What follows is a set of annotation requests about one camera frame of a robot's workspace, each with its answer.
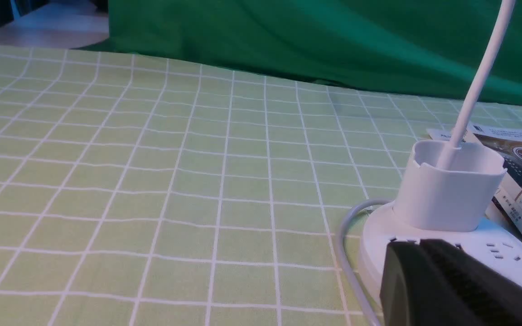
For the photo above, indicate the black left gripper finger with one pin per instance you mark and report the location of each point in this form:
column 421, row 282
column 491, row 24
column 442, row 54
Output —
column 432, row 283

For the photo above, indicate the white desk lamp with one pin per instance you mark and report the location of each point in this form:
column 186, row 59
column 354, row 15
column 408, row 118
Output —
column 443, row 195

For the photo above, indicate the top white self-driving book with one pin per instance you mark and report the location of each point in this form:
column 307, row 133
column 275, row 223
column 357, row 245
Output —
column 508, row 144

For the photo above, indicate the green backdrop cloth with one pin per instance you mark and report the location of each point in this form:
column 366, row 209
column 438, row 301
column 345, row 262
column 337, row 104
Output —
column 415, row 47

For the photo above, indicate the green checkered tablecloth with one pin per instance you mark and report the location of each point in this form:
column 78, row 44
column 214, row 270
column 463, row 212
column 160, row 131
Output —
column 143, row 191

